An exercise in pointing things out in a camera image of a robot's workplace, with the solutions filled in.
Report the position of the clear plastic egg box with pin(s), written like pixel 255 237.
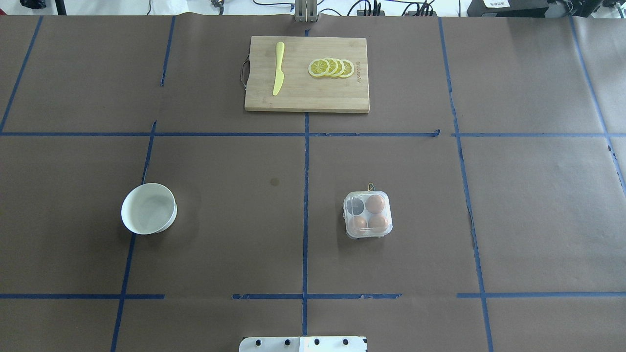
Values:
pixel 354 205

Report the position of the brown egg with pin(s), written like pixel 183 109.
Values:
pixel 358 224

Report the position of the white bowl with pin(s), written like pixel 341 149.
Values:
pixel 149 209

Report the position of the aluminium frame post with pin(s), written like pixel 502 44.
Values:
pixel 306 11

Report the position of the brown egg upper slot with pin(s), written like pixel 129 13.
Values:
pixel 375 204

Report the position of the yellow plastic knife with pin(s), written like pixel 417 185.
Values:
pixel 279 74

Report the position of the brown egg slot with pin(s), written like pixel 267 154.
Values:
pixel 375 204
pixel 378 223

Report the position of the yellow lemon slice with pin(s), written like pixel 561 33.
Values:
pixel 340 67
pixel 348 69
pixel 319 68
pixel 333 66

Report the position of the wooden cutting board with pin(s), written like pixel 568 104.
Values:
pixel 301 92

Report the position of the brown egg lower slot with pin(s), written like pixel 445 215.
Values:
pixel 378 223

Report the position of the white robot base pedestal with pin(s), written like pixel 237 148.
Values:
pixel 304 344

